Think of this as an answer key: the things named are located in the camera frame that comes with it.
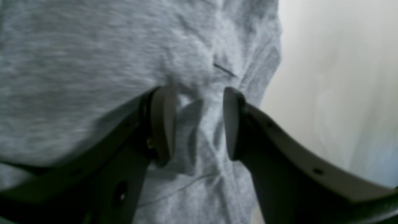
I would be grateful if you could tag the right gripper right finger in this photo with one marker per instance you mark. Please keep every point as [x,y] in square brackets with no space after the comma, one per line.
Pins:
[293,185]

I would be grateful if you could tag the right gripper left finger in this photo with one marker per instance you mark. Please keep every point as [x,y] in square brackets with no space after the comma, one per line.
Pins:
[103,185]

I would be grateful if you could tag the grey T-shirt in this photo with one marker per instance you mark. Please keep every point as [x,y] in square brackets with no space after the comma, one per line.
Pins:
[71,70]

